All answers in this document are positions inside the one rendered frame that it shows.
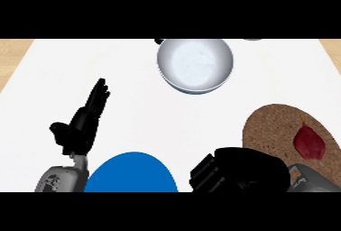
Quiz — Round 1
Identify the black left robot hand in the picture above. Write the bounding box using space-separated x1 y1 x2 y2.
47 78 112 157

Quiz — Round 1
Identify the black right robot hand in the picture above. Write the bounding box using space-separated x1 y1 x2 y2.
187 146 292 193

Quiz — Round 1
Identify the brown speckled plate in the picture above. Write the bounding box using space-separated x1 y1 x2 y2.
240 103 341 189

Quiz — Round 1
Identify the dark red squash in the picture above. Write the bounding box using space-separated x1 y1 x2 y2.
293 115 327 161

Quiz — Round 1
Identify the blue plate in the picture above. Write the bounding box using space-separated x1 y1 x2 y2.
82 151 180 193

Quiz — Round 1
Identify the grey bowl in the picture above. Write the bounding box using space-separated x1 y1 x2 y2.
156 38 234 96

